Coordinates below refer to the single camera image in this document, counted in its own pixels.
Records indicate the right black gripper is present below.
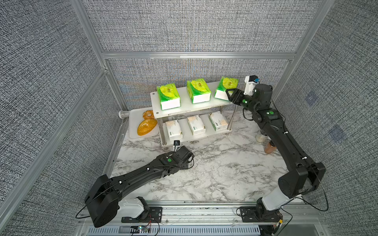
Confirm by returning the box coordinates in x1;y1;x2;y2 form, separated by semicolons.
228;88;262;117

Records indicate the green tissue pack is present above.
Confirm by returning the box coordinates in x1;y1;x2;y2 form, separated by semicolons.
187;78;211;104
157;83;181;111
214;77;239;101

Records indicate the white tissue pack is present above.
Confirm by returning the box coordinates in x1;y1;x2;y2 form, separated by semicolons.
209;111;228;131
187;115;206;136
165;120;183;141

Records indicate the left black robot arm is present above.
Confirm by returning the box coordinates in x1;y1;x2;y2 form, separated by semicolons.
84;146;195;228

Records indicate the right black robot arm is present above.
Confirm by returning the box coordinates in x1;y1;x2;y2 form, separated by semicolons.
226;84;326;211

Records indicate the white two-tier shelf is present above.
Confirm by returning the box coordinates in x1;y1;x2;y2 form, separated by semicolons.
150;87;239;147

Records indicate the orange bread loaf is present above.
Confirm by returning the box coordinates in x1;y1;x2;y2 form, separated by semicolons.
137;119;157;136

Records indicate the clear shaker black lid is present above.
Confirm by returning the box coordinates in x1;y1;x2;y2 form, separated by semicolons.
256;133;268;143

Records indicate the small orange bread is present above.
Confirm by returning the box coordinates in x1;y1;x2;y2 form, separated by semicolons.
142;110;155;120

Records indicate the white cutting board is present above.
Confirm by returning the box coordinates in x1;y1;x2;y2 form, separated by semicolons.
128;107;160;140

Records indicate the brown spice bottle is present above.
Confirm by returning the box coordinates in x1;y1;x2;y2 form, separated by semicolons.
264;140;277;154

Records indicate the grey tube end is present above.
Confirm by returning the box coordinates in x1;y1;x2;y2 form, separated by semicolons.
118;110;130;120

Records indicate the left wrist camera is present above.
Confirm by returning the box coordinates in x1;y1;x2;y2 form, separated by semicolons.
173;140;181;151

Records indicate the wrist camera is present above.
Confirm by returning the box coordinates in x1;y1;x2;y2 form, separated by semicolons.
244;75;259;96
173;140;181;151

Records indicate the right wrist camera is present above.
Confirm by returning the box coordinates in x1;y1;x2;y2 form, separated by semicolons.
244;75;259;96

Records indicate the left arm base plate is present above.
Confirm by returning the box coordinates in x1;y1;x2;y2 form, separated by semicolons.
121;206;163;223

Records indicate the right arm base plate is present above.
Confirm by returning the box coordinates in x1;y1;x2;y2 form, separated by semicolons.
239;206;282;223

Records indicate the aluminium front rail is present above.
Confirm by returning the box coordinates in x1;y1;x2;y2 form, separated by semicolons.
74;201;331;236

